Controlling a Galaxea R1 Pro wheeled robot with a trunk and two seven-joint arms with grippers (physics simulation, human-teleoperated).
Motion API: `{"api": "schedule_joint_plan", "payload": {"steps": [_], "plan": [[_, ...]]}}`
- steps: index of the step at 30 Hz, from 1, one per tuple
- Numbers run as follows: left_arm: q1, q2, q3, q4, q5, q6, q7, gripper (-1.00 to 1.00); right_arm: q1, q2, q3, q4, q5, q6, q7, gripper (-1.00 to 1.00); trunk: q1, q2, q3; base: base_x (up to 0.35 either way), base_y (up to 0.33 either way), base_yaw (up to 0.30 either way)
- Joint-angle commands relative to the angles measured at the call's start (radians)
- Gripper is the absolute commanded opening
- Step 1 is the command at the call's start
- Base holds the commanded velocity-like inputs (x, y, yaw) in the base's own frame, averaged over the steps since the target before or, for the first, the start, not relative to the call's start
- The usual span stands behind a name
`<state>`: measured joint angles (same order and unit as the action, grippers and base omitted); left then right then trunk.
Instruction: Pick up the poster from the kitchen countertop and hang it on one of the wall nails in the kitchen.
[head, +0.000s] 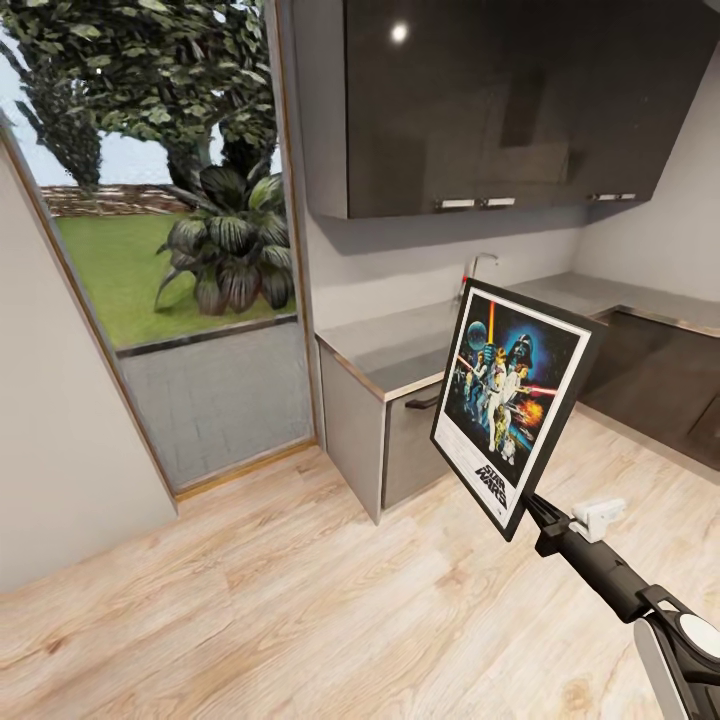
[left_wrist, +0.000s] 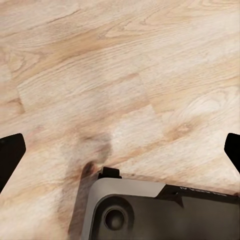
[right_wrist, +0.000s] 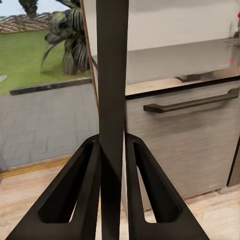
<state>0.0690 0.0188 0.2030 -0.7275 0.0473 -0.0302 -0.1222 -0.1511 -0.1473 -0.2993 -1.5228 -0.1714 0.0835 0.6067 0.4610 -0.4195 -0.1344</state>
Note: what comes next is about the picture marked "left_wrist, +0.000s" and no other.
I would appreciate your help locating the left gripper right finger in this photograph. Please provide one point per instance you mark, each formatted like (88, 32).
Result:
(232, 149)

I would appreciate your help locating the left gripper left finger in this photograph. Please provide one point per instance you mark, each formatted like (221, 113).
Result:
(12, 149)

